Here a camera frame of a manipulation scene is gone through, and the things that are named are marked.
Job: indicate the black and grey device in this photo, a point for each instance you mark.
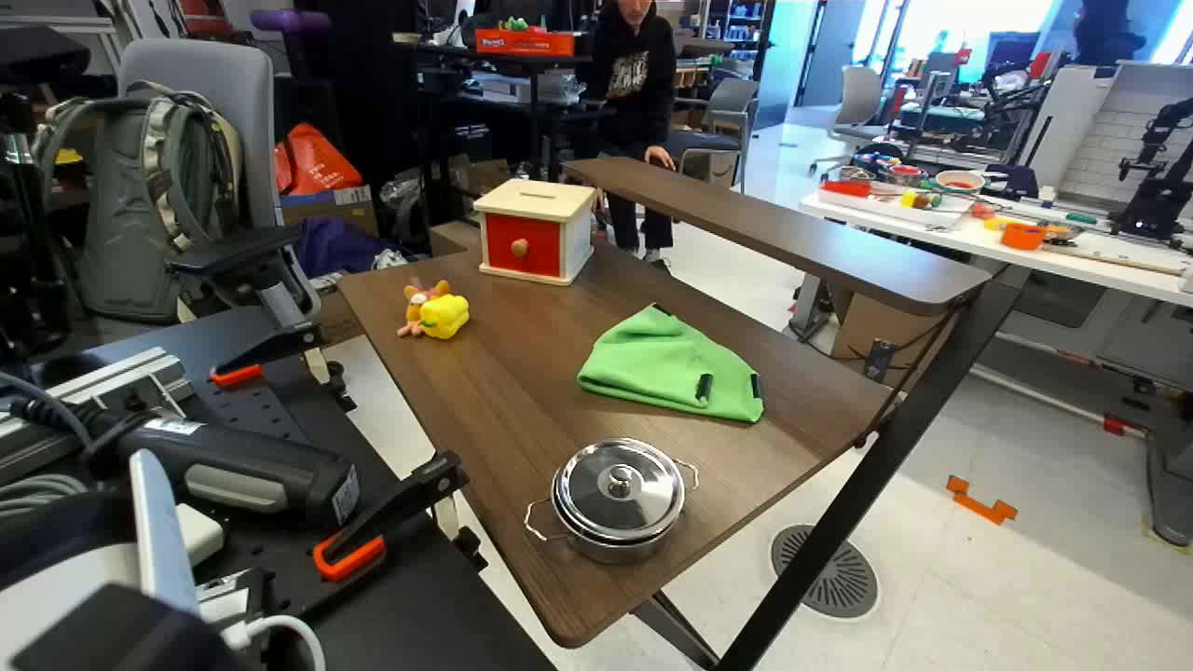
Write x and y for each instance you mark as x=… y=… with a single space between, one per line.
x=247 y=472

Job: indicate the dark blue bag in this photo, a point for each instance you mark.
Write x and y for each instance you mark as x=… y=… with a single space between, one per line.
x=334 y=247

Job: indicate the grey backpack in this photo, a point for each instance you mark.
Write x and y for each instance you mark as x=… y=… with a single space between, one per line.
x=124 y=211

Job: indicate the grey office chair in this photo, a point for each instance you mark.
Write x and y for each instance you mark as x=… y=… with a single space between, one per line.
x=229 y=88

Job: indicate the red bin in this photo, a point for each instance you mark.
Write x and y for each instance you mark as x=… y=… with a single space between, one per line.
x=522 y=43

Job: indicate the steel pot with lid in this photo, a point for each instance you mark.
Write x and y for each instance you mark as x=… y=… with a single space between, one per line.
x=617 y=488

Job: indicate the orange floor bracket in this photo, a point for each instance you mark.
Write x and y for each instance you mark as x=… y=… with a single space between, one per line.
x=984 y=503

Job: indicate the distant person in dark top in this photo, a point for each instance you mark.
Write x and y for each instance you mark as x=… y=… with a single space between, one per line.
x=1105 y=27

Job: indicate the cardboard box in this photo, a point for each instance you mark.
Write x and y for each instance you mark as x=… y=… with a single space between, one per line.
x=879 y=325

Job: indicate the aluminium rail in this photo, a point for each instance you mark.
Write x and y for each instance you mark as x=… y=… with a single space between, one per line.
x=99 y=379

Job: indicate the orange block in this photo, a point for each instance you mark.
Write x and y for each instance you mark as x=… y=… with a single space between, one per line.
x=1022 y=235

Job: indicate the white board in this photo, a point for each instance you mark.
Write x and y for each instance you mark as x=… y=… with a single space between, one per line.
x=1125 y=131

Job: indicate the round floor drain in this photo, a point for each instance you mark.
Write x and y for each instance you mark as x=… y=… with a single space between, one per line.
x=839 y=580

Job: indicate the black desk leg frame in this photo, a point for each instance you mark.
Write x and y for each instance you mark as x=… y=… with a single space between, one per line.
x=895 y=432

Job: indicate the green cloth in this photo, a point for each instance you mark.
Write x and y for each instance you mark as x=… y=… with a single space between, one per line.
x=654 y=360

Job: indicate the orange bag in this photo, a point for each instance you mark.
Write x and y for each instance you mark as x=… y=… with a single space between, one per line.
x=314 y=163

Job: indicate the white work table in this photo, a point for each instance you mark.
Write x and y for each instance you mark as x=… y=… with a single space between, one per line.
x=1093 y=261

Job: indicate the yellow plush toy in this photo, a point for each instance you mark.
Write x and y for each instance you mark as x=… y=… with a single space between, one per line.
x=445 y=313

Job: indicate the wooden box with red drawer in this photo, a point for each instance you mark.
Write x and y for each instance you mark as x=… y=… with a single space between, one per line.
x=537 y=223

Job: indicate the white plastic panel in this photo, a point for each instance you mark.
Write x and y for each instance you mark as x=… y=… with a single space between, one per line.
x=160 y=528

